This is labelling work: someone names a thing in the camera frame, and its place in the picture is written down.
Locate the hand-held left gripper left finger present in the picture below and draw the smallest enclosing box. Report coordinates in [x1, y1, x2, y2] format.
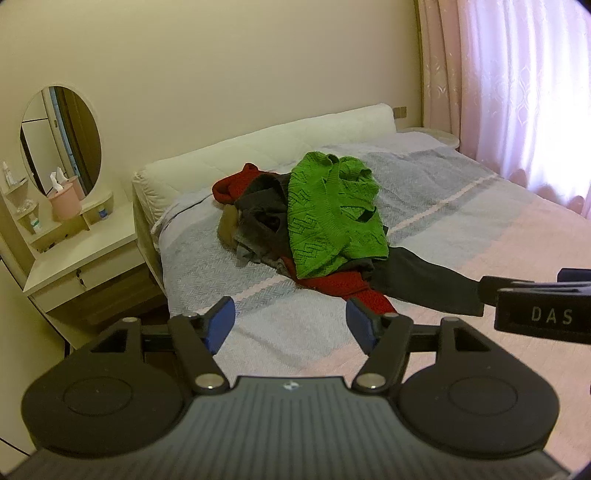
[91, 296, 236, 394]

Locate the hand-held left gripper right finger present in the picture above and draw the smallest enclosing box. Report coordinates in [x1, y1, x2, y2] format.
[346, 298, 492, 393]

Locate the green knit vest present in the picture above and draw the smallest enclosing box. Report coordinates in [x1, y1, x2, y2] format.
[287, 151, 389, 280]

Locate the black garment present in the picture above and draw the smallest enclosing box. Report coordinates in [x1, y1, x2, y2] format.
[360, 247, 485, 317]

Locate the brown garment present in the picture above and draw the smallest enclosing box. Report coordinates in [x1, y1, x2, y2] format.
[218, 205, 241, 247]

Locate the striped pink grey blanket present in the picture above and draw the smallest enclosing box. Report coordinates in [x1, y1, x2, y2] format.
[152, 131, 591, 462]

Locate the dark grey garment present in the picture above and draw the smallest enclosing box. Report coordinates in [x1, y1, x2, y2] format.
[233, 173, 293, 269]

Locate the red knit garment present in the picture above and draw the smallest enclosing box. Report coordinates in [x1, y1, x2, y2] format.
[212, 163, 397, 317]

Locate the cream vanity table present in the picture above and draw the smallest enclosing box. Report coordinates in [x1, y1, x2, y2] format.
[0, 191, 167, 348]

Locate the round white nightstand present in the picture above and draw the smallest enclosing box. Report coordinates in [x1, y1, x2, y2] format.
[398, 127, 461, 149]

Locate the white padded headboard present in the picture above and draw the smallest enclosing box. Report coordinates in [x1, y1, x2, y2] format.
[133, 104, 397, 223]

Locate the pink tissue holder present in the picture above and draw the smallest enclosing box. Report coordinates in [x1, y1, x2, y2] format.
[48, 172, 83, 222]

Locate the pink curtain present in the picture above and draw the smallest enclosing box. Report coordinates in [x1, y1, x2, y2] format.
[416, 0, 591, 214]

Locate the oval mirror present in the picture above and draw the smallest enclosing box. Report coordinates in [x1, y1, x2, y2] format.
[19, 84, 102, 199]

